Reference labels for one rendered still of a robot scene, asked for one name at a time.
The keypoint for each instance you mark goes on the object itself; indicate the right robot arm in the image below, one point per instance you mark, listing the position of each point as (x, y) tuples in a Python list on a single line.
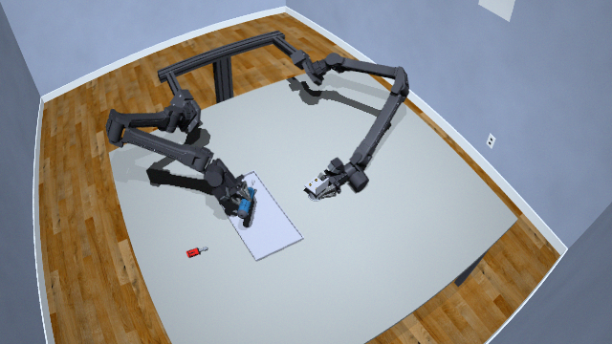
[(168, 120)]

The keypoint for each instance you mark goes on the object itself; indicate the red-handled nut driver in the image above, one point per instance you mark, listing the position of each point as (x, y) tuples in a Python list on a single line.
[(194, 252)]

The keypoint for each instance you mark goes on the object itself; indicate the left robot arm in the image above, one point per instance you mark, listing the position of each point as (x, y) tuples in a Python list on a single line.
[(398, 94)]

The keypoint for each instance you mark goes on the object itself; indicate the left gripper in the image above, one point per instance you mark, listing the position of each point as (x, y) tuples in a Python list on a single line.
[(332, 185)]

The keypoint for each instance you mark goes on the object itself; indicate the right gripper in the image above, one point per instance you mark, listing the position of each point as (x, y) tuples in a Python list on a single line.
[(240, 190)]

